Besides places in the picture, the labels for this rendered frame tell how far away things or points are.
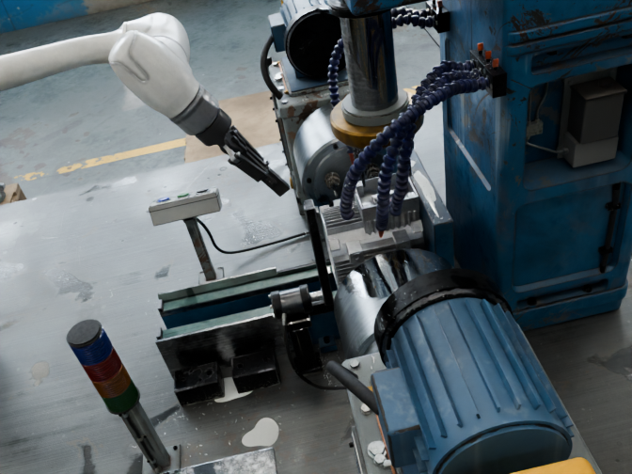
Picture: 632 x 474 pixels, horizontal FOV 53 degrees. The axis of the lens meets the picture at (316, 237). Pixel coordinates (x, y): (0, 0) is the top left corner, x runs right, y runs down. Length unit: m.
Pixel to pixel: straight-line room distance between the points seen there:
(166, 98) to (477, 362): 0.75
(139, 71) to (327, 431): 0.79
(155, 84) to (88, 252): 0.94
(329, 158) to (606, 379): 0.77
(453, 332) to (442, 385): 0.08
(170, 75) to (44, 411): 0.85
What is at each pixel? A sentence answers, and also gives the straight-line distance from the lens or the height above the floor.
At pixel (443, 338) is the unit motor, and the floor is 1.36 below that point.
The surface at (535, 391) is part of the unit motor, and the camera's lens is 0.76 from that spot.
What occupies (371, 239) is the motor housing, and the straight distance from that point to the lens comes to 1.35.
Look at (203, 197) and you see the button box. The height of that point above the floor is 1.07.
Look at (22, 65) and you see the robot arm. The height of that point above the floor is 1.53.
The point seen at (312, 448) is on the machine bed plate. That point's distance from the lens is 1.36.
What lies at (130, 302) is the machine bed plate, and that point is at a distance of 1.80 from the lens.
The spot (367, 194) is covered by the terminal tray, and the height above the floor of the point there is 1.12.
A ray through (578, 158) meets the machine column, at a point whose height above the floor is 1.24.
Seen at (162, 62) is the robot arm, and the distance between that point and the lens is 1.20.
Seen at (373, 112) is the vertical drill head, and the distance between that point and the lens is 1.20.
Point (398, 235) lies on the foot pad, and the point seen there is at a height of 1.08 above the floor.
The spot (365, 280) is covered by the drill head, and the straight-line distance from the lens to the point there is 1.14.
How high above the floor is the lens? 1.94
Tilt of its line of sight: 39 degrees down
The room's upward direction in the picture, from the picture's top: 12 degrees counter-clockwise
